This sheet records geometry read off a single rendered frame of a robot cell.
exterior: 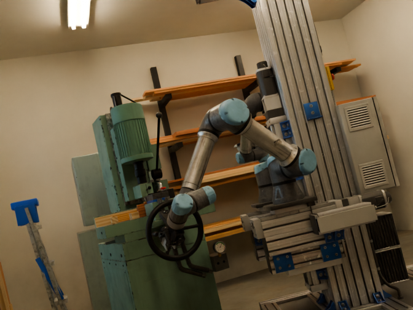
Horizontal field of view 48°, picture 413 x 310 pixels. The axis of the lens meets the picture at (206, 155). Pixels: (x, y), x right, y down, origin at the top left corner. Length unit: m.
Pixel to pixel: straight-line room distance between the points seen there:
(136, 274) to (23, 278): 2.65
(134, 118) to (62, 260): 2.62
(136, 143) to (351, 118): 1.12
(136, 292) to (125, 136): 0.79
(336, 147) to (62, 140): 3.15
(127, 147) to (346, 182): 1.15
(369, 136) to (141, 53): 3.28
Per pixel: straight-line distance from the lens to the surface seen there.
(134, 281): 2.37
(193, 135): 4.62
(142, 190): 2.50
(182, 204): 1.75
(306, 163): 2.12
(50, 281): 3.13
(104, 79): 5.11
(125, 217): 2.51
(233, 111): 1.94
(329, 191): 2.47
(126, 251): 2.35
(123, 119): 2.52
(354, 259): 2.53
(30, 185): 4.90
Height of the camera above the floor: 0.94
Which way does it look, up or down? 5 degrees up
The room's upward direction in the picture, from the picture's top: 13 degrees counter-clockwise
